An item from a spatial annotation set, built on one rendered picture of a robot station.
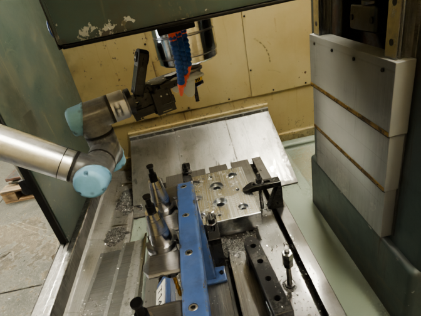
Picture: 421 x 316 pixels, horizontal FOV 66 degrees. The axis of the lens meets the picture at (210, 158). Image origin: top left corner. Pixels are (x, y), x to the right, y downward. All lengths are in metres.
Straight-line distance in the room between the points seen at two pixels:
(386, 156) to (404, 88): 0.18
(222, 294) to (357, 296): 0.53
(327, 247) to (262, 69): 1.09
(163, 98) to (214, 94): 1.14
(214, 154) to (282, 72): 0.65
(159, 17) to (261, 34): 1.44
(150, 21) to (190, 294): 0.43
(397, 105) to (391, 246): 0.44
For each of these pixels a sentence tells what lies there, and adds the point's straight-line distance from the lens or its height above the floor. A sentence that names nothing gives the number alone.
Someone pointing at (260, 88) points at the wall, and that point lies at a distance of 2.03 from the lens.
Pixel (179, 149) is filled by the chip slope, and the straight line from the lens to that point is 1.94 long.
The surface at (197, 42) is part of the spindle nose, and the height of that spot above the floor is 1.51.
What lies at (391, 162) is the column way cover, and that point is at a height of 1.16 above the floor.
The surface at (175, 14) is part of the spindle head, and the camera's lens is 0.56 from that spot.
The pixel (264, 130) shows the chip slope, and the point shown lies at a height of 0.79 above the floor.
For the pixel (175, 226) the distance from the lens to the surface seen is 0.68.
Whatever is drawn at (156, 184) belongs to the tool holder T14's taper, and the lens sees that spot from 0.69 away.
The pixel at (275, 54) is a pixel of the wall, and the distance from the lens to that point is 2.01.
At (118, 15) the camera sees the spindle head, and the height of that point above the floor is 1.62.
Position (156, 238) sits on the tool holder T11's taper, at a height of 1.24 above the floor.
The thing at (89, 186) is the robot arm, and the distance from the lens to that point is 0.76.
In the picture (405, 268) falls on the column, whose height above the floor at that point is 0.87.
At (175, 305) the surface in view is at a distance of 0.55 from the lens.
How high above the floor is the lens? 1.64
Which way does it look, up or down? 29 degrees down
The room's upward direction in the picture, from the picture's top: 12 degrees counter-clockwise
